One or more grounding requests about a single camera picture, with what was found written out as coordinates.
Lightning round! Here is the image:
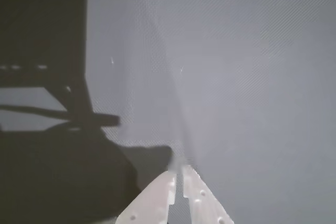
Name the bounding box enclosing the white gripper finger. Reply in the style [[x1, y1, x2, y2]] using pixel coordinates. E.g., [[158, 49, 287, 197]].
[[117, 170, 177, 224], [182, 165, 235, 224]]

